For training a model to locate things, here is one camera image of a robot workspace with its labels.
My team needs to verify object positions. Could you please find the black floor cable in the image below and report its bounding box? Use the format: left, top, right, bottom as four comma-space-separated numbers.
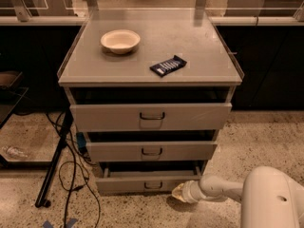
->
44, 111, 102, 228

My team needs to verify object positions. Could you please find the white paper bowl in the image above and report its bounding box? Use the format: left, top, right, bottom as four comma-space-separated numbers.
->
101, 29, 141, 54

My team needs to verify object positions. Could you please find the grey middle drawer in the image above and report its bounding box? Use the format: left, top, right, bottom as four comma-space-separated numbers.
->
86, 141, 217, 162

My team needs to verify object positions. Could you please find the dark blue snack packet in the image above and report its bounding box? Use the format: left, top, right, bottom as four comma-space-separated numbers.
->
150, 55, 187, 77

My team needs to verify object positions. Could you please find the blue tape cross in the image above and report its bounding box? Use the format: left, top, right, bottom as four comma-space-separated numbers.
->
42, 218, 78, 228

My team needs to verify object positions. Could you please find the grey drawer cabinet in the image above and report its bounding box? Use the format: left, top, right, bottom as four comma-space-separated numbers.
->
57, 9, 245, 176

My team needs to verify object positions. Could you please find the black tripod leg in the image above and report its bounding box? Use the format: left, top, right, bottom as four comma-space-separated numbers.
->
35, 110, 73, 208

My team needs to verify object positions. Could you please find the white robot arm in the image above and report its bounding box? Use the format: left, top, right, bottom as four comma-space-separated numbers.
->
172, 166, 304, 228

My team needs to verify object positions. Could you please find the clear plastic bottle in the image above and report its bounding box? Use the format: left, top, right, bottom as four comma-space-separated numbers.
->
3, 146, 28, 159

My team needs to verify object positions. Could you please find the grey drawer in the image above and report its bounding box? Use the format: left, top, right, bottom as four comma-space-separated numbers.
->
96, 167, 201, 194
70, 103, 232, 132
86, 141, 217, 162

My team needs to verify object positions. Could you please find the grey top drawer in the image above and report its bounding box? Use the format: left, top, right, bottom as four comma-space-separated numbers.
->
70, 103, 232, 132

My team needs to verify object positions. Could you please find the dark side table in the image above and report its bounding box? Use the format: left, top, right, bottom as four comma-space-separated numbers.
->
0, 70, 29, 169

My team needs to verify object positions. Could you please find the grey bottom drawer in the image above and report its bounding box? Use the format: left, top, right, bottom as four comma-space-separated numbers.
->
96, 167, 201, 194

